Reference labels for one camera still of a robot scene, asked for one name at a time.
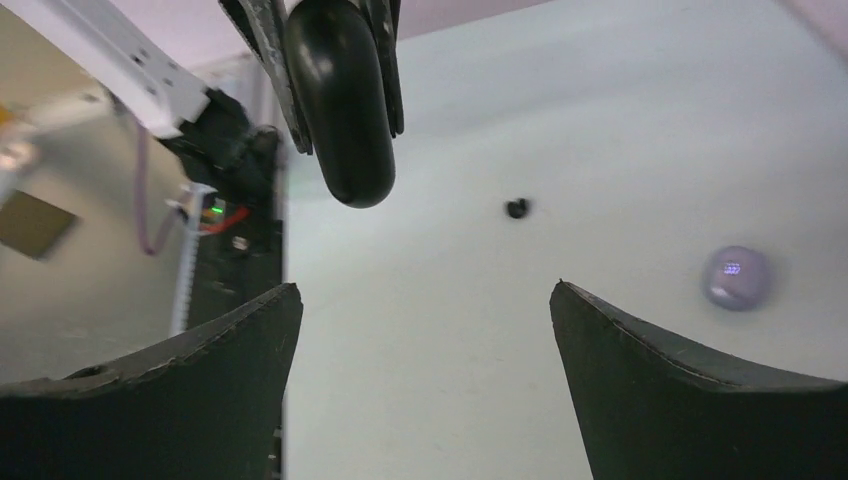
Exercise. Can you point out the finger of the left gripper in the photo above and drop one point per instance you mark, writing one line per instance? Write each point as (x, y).
(383, 18)
(261, 25)

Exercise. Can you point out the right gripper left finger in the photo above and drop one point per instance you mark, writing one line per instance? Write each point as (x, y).
(124, 419)

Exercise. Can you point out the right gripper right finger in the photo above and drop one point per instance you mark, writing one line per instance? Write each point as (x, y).
(652, 404)

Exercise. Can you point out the black earbud charging case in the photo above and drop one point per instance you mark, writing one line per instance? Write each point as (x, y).
(335, 71)

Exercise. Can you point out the purple earbud charging case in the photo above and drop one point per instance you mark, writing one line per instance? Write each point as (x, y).
(737, 278)

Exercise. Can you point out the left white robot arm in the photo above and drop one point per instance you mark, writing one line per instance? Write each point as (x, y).
(210, 132)

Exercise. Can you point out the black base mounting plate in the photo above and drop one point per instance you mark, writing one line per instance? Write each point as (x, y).
(232, 265)

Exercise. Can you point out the left black earbud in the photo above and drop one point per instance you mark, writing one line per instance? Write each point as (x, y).
(518, 208)

